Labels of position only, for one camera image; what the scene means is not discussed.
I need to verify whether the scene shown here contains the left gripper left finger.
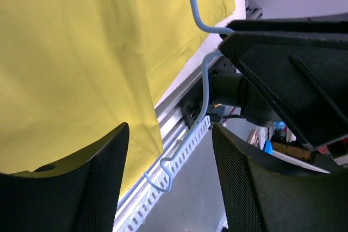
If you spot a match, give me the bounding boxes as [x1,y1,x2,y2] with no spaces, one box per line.
[1,123,129,231]

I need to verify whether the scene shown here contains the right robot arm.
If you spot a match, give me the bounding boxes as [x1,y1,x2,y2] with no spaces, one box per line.
[210,13,347,151]

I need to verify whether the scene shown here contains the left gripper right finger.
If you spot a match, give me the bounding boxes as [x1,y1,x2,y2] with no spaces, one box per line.
[212,124,347,231]

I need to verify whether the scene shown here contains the yellow-green trousers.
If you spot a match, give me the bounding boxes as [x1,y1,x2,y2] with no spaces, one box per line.
[0,0,237,197]

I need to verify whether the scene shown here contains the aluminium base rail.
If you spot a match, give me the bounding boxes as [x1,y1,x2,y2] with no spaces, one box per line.
[115,68,210,223]

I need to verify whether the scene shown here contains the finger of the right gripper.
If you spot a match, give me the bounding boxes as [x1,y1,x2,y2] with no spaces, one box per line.
[219,32,347,150]
[226,13,347,40]

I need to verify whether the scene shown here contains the slotted cable duct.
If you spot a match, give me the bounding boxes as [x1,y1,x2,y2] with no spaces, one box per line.
[113,117,226,231]

